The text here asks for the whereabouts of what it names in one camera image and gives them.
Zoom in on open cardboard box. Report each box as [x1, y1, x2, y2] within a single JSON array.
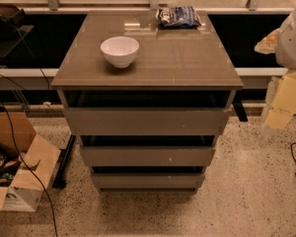
[[0, 113, 60, 212]]

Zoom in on black table leg bar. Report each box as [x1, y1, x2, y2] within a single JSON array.
[[52, 135, 76, 189]]

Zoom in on grey bottom drawer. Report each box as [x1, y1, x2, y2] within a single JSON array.
[[91, 174, 204, 189]]

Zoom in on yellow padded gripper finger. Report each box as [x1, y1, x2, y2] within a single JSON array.
[[261, 72, 296, 131]]

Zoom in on snack packets in box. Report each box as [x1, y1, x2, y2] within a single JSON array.
[[0, 149, 21, 187]]

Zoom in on blue snack bag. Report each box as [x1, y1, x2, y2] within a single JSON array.
[[156, 6, 201, 28]]

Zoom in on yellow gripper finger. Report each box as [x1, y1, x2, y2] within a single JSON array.
[[255, 29, 280, 54]]

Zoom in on black power cable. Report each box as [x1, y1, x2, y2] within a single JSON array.
[[0, 82, 59, 237]]

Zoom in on grey top drawer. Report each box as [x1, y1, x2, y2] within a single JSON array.
[[64, 108, 229, 135]]

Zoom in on grey drawer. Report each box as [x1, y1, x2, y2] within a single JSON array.
[[80, 146, 215, 167], [91, 174, 204, 189], [64, 108, 229, 135]]

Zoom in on grey drawer cabinet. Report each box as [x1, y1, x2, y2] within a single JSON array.
[[51, 11, 243, 192]]

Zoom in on dark shelf at left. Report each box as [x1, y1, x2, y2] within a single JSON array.
[[0, 5, 34, 59]]

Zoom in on grey middle drawer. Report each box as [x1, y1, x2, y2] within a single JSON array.
[[80, 146, 215, 167]]

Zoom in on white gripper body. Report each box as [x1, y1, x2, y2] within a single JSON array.
[[275, 7, 296, 70]]

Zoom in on white ceramic bowl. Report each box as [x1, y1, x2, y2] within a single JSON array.
[[101, 37, 139, 68]]

